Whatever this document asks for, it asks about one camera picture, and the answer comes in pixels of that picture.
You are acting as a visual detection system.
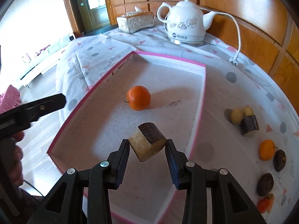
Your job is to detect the cut sugarcane piece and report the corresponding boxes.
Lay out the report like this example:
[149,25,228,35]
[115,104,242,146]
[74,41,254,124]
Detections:
[128,122,167,162]

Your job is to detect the person's left hand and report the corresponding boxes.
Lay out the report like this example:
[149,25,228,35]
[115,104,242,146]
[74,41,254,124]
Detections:
[1,132,24,187]

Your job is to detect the pink cushion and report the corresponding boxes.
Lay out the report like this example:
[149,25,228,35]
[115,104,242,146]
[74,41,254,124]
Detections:
[0,85,21,114]

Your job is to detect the orange carrot piece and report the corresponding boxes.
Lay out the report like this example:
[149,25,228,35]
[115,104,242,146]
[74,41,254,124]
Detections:
[256,193,275,214]

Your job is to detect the dark brown chestnut lower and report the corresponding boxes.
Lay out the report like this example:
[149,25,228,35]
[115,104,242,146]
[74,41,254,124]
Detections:
[256,173,274,197]

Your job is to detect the dark brown chestnut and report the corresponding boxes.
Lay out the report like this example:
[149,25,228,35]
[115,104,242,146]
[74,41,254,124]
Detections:
[256,173,274,197]
[274,149,287,172]

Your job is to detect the white sofa with cushions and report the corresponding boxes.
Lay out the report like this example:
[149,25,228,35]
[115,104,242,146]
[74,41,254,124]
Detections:
[12,33,76,88]

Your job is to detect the small orange on cloth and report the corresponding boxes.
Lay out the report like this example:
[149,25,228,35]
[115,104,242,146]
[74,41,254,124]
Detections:
[258,139,276,161]

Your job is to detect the dark brown chestnut upper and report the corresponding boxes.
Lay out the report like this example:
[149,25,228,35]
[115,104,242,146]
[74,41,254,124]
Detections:
[274,149,287,172]

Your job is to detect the patterned white tablecloth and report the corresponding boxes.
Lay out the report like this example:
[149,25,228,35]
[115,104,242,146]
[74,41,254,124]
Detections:
[56,26,298,223]

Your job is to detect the yellow-green small fruit front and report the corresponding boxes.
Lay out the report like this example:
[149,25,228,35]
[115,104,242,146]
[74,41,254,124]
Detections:
[229,109,243,125]

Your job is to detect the yellow-green small fruit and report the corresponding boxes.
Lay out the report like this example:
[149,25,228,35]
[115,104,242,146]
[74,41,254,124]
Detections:
[243,106,254,117]
[229,109,243,125]

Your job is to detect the yellow-green small fruit back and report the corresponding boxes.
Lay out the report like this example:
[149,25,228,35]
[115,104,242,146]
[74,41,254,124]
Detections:
[243,106,254,117]

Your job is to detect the large orange in tray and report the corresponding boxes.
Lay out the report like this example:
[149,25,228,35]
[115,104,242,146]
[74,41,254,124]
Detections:
[126,85,151,111]

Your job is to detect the pink-edged shallow tray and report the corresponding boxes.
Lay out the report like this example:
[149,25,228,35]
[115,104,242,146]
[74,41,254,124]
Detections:
[48,52,206,223]

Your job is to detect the wooden door with window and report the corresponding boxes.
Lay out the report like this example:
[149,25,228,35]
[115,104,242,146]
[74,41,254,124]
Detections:
[70,0,110,34]

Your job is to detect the ornate cream tissue box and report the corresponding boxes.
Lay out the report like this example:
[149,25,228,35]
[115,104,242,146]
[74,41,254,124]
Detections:
[117,6,155,34]

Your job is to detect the white ceramic electric kettle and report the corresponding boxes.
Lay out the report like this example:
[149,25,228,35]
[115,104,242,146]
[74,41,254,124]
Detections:
[157,0,216,44]

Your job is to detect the white kettle power cord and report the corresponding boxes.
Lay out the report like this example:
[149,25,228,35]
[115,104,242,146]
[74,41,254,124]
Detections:
[198,7,242,66]

